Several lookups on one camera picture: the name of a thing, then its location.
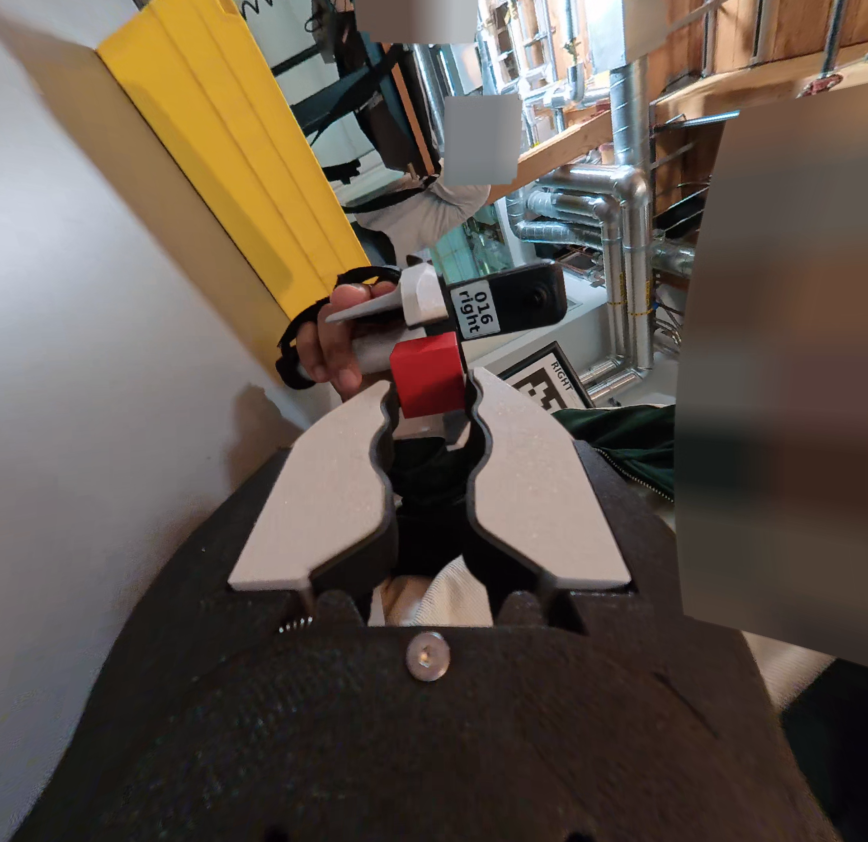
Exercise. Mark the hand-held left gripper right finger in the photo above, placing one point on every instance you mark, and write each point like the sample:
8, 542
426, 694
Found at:
542, 509

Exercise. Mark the large yellow plastic bin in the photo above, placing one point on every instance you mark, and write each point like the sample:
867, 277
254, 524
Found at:
224, 143

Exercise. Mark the wooden beam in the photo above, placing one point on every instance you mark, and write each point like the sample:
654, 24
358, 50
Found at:
563, 143

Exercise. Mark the red cube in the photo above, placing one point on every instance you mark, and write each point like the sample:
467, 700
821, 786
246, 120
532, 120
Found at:
427, 381

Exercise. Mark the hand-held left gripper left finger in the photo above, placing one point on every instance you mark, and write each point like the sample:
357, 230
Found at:
319, 509

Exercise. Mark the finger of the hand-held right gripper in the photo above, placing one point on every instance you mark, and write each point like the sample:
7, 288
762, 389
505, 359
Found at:
426, 299
417, 428

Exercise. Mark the person's right hand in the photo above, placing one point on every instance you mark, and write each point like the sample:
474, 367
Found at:
329, 353

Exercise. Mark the black-framed desk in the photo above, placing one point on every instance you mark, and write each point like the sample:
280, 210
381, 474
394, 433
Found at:
352, 96

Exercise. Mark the framed black-white marker poster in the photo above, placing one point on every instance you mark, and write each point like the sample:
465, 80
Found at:
542, 381

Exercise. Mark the silver ventilation ducts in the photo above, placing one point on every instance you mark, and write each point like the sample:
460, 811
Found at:
630, 245

